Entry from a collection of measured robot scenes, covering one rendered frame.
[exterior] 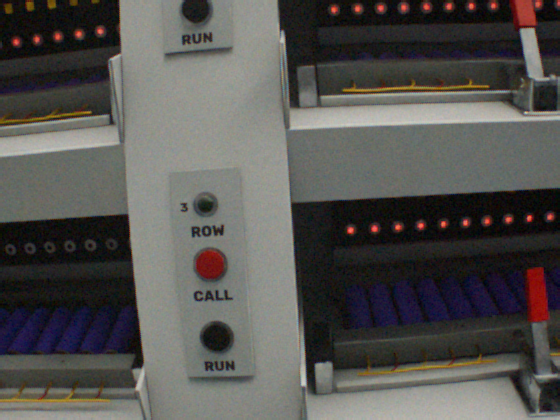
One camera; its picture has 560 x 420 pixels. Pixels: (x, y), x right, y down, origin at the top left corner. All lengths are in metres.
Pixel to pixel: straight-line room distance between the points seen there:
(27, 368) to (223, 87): 0.25
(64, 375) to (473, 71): 0.36
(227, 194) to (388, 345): 0.16
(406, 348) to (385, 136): 0.16
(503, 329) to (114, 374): 0.28
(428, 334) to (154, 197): 0.21
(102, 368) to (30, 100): 0.20
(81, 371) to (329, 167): 0.22
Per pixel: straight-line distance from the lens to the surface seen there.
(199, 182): 0.34
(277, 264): 0.34
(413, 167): 0.35
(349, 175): 0.35
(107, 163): 0.36
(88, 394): 0.44
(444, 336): 0.43
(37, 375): 0.45
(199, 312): 0.35
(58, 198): 0.38
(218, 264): 0.34
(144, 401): 0.37
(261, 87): 0.34
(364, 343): 0.42
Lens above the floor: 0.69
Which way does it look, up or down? 4 degrees down
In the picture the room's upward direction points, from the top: 4 degrees counter-clockwise
